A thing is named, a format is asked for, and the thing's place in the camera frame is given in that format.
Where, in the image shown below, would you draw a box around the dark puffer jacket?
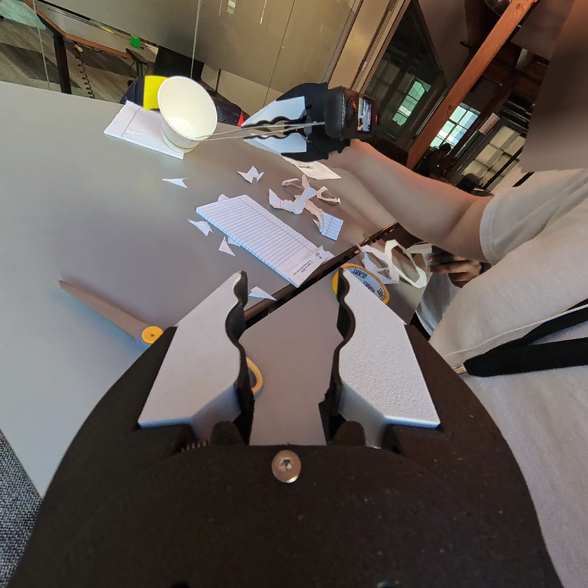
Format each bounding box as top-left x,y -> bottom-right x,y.
120,76 -> 246,128

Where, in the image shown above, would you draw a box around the scattered lined paper scraps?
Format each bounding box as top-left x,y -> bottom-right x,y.
161,165 -> 430,301

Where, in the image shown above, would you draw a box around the long metal tweezers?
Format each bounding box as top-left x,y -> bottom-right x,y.
190,120 -> 327,141

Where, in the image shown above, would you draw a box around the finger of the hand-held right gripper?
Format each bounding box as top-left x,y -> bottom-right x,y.
243,130 -> 312,157
243,96 -> 310,129

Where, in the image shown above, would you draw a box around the grey orange scissors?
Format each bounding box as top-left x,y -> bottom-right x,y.
59,280 -> 265,398

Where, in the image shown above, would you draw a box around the lined notepad brown backing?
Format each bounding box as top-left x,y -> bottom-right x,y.
104,101 -> 184,160

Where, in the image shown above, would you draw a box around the printed instruction sheet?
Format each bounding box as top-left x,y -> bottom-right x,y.
282,156 -> 343,181

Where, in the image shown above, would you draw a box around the white green paper cup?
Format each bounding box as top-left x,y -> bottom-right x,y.
157,76 -> 218,153

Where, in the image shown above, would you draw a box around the yellow masking tape roll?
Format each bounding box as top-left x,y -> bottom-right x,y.
333,264 -> 390,306

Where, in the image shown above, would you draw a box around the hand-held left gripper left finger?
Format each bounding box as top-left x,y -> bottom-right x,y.
137,270 -> 255,431

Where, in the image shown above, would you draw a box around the wood edged meeting table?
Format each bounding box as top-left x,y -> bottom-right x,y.
28,0 -> 159,95

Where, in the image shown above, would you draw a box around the person's right forearm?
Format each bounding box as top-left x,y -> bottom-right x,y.
328,138 -> 494,265

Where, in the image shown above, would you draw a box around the black chest strap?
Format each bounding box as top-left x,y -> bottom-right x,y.
464,299 -> 588,377

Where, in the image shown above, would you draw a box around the lined notepad printed label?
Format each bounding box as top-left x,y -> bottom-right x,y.
197,195 -> 335,288

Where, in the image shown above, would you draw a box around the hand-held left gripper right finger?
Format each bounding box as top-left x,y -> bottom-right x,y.
318,265 -> 442,447

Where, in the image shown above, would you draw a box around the grey desk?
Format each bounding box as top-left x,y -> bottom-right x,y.
0,82 -> 430,497

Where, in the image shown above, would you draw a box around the yellow card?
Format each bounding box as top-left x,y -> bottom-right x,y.
143,76 -> 168,111

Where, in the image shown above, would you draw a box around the grid window wall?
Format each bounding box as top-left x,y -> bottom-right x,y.
393,78 -> 526,184

